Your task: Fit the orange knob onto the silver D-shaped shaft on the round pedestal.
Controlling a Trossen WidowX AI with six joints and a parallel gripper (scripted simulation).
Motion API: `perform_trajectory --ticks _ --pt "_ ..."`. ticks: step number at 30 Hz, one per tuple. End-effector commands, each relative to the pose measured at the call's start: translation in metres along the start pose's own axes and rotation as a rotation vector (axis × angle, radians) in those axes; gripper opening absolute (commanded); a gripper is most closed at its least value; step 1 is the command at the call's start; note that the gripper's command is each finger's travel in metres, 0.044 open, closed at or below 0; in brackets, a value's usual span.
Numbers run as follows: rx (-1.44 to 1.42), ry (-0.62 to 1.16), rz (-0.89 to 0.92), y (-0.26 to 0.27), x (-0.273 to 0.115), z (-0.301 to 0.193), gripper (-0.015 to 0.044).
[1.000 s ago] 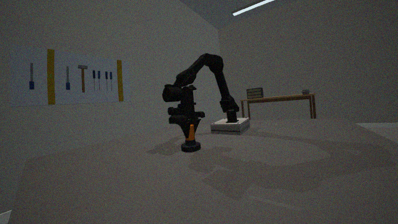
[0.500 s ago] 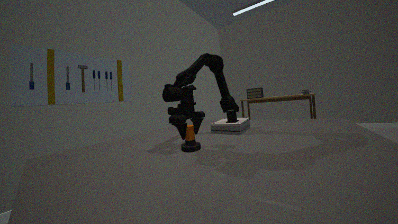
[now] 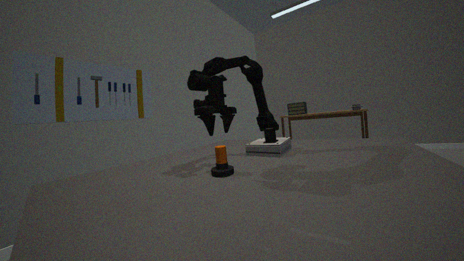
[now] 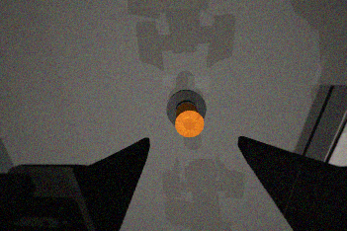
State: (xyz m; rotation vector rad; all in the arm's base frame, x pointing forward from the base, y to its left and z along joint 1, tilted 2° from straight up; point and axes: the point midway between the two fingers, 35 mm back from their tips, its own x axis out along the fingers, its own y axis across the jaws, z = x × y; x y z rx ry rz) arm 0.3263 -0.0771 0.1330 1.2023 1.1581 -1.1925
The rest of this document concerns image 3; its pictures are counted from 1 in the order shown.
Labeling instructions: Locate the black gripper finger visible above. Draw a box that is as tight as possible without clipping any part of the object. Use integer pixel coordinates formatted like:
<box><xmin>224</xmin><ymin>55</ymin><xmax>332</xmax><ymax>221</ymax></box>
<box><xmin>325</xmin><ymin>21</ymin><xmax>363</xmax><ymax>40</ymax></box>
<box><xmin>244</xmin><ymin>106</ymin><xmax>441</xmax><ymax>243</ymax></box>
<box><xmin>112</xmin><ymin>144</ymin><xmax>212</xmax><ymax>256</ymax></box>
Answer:
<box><xmin>197</xmin><ymin>115</ymin><xmax>215</xmax><ymax>136</ymax></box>
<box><xmin>220</xmin><ymin>114</ymin><xmax>235</xmax><ymax>133</ymax></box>

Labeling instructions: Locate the orange cylinder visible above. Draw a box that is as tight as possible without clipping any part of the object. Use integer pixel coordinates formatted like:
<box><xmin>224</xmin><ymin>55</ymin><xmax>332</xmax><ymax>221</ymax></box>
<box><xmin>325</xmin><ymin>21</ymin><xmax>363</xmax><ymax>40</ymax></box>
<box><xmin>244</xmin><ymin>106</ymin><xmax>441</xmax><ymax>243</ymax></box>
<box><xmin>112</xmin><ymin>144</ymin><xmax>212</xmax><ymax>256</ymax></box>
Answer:
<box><xmin>215</xmin><ymin>146</ymin><xmax>227</xmax><ymax>164</ymax></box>

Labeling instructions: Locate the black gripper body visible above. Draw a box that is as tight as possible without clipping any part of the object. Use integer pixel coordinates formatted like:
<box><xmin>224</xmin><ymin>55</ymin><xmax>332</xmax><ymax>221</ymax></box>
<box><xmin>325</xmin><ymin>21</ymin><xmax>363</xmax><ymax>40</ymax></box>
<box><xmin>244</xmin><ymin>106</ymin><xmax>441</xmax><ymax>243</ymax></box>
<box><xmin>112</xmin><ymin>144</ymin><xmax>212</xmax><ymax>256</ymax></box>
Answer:
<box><xmin>194</xmin><ymin>91</ymin><xmax>237</xmax><ymax>116</ymax></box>

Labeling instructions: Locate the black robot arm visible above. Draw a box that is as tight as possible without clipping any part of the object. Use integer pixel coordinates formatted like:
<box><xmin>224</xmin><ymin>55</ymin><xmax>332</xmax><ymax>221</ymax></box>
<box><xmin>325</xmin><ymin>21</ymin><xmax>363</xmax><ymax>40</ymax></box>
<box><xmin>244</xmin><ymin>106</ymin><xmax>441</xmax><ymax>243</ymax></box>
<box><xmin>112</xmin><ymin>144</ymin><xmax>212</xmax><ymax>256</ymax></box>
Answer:
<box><xmin>187</xmin><ymin>56</ymin><xmax>279</xmax><ymax>144</ymax></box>

